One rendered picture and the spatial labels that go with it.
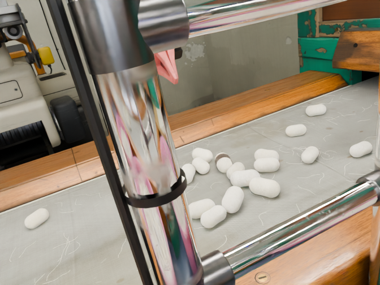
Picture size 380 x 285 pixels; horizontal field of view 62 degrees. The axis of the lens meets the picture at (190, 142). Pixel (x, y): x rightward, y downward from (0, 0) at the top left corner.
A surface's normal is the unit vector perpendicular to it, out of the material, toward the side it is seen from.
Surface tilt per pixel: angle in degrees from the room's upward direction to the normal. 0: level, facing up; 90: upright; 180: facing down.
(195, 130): 45
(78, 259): 0
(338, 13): 90
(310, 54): 90
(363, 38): 67
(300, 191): 0
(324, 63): 89
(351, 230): 0
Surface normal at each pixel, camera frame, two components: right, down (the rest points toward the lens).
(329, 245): -0.18, -0.90
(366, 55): -0.89, -0.04
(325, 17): -0.89, 0.33
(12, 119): 0.50, 0.39
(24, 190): 0.16, -0.43
